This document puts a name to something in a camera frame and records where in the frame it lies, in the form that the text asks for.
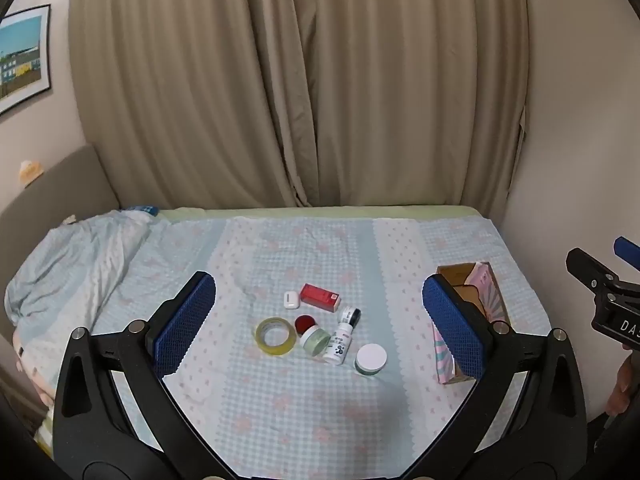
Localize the framed wall picture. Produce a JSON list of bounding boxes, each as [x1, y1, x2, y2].
[[0, 4, 52, 116]]

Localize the light blue crumpled blanket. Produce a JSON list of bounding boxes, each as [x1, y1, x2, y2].
[[5, 209, 161, 341]]

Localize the white bottle with black cap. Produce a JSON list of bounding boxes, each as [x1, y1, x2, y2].
[[322, 308, 362, 366]]

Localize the beige curtain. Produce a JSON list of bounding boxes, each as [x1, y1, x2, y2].
[[67, 0, 531, 208]]

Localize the checked floral bed sheet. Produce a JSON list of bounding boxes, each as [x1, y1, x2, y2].
[[15, 205, 553, 480]]

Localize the pale pink pillow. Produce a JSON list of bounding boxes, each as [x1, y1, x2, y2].
[[12, 330, 57, 406]]

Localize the pale green mattress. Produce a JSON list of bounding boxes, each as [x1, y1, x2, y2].
[[155, 204, 491, 223]]

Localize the red rectangular box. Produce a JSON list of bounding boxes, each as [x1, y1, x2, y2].
[[300, 283, 342, 314]]

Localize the grey padded headboard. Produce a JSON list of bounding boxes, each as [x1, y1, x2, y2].
[[0, 144, 121, 286]]

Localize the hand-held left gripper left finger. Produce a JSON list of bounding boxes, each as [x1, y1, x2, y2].
[[52, 271, 236, 480]]

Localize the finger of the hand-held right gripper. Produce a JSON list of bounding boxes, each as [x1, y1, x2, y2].
[[566, 247, 622, 291], [614, 236, 640, 266]]

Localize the cardboard box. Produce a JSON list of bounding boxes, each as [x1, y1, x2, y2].
[[431, 261, 512, 386]]

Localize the person's right hand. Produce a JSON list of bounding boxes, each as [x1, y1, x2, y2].
[[606, 355, 638, 415]]

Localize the clear packing tape roll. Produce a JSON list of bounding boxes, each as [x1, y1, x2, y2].
[[255, 317, 297, 357]]

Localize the small green white-lidded jar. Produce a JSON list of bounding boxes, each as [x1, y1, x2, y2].
[[300, 325, 331, 357]]

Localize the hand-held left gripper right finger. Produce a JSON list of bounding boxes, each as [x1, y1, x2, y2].
[[400, 273, 587, 480]]

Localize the wide green white-lidded jar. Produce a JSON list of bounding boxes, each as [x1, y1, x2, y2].
[[354, 343, 388, 377]]

